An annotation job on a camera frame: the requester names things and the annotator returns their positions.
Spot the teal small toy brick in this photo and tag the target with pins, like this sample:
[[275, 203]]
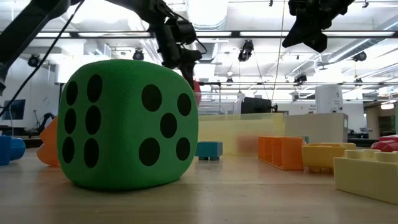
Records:
[[209, 150]]

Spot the mint small toy brick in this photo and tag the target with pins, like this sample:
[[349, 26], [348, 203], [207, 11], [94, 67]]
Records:
[[306, 139]]

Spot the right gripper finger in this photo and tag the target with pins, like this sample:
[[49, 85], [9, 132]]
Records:
[[318, 39], [300, 31]]

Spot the yellow large toy brick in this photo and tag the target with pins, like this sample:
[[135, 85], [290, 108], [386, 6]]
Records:
[[323, 155]]

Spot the blue single-stud toy block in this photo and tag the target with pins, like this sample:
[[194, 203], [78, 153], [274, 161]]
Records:
[[11, 150]]

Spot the white plastic bin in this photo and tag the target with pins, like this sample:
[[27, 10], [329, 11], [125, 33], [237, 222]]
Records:
[[314, 127]]

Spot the yellow translucent tray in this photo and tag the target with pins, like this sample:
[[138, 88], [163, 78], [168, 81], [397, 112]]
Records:
[[224, 130]]

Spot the red two-stud toy block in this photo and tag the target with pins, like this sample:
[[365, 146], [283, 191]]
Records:
[[385, 144]]

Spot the wall monitor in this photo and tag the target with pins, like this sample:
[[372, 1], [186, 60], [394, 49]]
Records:
[[14, 109]]

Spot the white pillar cabinet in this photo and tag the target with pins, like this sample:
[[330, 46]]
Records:
[[329, 98]]

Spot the yellow small toy brick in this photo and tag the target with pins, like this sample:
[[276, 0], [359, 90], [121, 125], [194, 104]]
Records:
[[367, 177], [350, 145]]

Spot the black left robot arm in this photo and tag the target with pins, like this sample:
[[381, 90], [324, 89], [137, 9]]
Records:
[[25, 31]]

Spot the green foam dice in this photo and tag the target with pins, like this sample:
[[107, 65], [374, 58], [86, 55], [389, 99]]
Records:
[[124, 130]]

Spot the orange tall toy block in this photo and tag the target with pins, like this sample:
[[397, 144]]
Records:
[[280, 152]]

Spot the orange hollow toy block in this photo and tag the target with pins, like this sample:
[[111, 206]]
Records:
[[48, 146]]

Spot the black ceiling spotlight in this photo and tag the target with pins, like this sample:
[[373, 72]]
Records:
[[138, 55], [360, 56], [245, 51], [34, 60]]

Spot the black metal rig frame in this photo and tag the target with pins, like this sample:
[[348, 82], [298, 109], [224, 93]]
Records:
[[235, 34]]

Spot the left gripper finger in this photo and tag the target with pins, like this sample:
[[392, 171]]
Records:
[[189, 76]]

